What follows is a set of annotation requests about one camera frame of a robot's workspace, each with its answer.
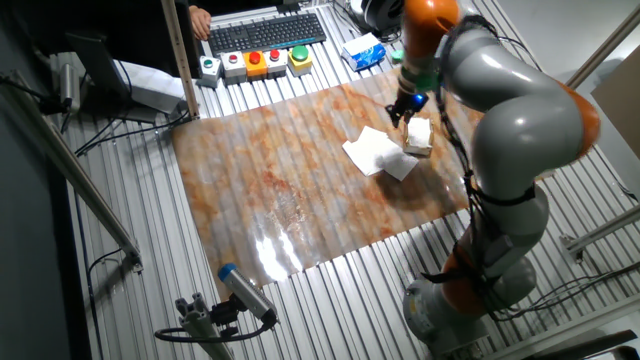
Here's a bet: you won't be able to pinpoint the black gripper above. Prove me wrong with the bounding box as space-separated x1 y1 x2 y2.
385 91 430 129

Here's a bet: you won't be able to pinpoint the white pulled napkin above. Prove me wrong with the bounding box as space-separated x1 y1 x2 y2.
407 118 432 149

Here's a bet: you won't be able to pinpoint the golden napkin box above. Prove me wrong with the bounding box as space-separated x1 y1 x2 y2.
402 117 435 157

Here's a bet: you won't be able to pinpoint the white loose napkin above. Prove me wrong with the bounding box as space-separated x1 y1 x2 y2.
342 125 402 177
382 149 420 182

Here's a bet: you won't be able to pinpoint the person's hand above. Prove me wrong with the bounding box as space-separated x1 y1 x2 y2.
188 4 213 41

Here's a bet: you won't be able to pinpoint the green wrist adapter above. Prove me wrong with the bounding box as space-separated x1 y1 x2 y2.
399 64 442 94

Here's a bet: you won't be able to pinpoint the blue white tissue pack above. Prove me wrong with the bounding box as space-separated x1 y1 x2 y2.
341 32 387 72

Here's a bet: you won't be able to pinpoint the black round device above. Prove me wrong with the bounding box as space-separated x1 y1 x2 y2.
349 0 405 39

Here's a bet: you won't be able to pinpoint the green button yellow box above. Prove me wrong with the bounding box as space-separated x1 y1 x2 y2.
287 44 314 78

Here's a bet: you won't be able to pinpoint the red button white box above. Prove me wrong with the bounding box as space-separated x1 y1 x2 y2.
263 48 289 80
220 51 248 85

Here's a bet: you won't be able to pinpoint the orange marble pattern mat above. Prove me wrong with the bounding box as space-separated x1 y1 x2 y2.
171 67 484 301

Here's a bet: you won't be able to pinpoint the red button orange box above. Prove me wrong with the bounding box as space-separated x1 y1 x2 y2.
243 50 269 82

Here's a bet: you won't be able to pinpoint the black keyboard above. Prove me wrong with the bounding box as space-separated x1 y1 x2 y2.
207 13 328 58

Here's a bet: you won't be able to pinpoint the small green button grey box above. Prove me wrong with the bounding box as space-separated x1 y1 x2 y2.
198 55 223 89

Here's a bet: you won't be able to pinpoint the brown cardboard sheet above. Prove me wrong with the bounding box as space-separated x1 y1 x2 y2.
591 47 640 146

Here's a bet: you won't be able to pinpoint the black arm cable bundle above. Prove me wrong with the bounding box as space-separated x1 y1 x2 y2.
434 14 539 321

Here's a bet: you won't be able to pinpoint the wooden frame post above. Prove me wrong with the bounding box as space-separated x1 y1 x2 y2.
160 0 201 121

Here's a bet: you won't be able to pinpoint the silver camera blue cap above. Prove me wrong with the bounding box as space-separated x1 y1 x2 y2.
217 263 279 331

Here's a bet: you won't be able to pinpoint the black floor cables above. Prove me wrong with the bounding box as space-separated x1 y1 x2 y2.
499 259 640 321

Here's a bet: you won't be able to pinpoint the aluminium camera mount profile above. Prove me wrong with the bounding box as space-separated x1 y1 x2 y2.
174 292 236 360

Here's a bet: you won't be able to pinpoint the black camera cable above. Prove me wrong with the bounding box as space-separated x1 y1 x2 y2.
153 319 276 344

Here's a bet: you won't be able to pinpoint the diagonal aluminium frame bar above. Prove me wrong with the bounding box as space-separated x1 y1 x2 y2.
0 82 145 274

